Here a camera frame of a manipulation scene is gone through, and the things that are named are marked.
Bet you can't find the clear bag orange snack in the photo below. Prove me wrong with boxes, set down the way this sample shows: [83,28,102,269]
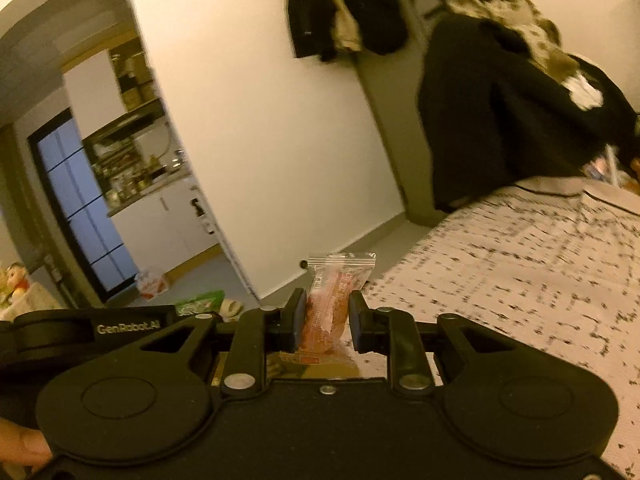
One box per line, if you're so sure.
[299,252,376,354]

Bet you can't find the green snack packet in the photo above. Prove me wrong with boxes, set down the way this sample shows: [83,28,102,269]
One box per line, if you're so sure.
[175,290,224,316]

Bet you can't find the person's left hand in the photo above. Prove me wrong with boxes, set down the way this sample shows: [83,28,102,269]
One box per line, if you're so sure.
[0,418,52,467]

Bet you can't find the beige slipper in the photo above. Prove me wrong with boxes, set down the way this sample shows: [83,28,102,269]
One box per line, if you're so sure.
[218,298,244,322]

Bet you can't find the red white plastic bag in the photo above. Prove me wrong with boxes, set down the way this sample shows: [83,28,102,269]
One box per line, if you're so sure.
[136,268,169,300]

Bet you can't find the white kitchen cabinet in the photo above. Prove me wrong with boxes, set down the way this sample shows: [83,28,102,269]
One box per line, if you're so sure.
[111,176,218,272]

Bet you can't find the cartoon boy figurine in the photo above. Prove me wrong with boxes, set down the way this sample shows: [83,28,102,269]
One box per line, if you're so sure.
[1,262,30,308]

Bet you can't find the white patterned bed cover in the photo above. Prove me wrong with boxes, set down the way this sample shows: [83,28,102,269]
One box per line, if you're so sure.
[363,178,639,479]

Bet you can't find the black coat pile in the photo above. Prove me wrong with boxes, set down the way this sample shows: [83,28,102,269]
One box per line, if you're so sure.
[416,12,639,212]

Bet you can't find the grey room door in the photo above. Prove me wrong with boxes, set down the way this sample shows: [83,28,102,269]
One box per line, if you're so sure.
[356,0,444,226]

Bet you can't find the dark clothes hanging on door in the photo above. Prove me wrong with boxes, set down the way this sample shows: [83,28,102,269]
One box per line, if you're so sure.
[286,0,409,63]

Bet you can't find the patterned beige hoodie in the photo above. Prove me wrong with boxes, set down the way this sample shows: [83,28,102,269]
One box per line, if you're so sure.
[446,0,604,112]

